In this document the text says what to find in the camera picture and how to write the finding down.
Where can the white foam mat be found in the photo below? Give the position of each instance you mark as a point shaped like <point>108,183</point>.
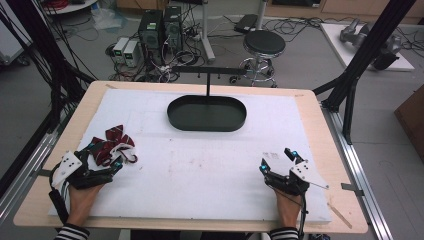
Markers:
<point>200,170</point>

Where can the metal table bracket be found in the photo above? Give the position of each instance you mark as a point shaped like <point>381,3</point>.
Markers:
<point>351,188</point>
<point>43,173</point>

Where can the black round stool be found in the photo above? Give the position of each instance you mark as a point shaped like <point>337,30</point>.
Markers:
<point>265,42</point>

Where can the white floor board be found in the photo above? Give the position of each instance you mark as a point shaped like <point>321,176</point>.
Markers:
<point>336,43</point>

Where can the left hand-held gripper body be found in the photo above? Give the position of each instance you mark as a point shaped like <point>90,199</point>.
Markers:
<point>68,166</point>

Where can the white power supply box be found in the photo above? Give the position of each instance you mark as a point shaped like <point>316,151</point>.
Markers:
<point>120,48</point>
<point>131,53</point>

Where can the black hanger stand with tray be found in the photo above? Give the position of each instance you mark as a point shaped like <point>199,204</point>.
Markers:
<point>206,115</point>

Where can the clear plastic bag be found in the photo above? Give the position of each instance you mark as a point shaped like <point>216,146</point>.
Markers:
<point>106,18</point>

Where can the white desk leg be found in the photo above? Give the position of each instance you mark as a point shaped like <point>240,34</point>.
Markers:
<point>207,36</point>

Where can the black computer tower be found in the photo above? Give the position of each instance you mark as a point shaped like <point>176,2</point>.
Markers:
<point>173,28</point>
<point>151,33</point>

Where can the brown wooden cabinet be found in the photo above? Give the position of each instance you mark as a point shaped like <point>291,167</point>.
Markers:
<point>411,123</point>

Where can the flat black box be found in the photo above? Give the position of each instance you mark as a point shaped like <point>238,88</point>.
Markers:
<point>246,23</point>

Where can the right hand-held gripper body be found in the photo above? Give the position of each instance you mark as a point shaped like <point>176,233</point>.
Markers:
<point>306,174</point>

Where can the round white table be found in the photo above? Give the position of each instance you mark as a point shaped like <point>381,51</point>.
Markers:
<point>71,7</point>

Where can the thin wooden stick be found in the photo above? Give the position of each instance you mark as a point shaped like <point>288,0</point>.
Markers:
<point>340,215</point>

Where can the person's right hand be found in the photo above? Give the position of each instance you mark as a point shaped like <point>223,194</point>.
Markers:
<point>288,208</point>

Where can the aluminium rail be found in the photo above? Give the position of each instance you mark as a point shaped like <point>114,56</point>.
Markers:
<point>23,173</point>
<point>360,173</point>

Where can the wooden table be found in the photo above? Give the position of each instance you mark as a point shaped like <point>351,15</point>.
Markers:
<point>318,140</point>

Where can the red striped bow tie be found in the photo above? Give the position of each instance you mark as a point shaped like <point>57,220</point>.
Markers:
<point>111,146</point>

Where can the person's left hand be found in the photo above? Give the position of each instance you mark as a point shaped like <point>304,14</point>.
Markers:
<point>81,203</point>

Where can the black metal frame post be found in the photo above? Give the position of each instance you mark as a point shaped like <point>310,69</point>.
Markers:
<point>40,40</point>
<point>370,46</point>

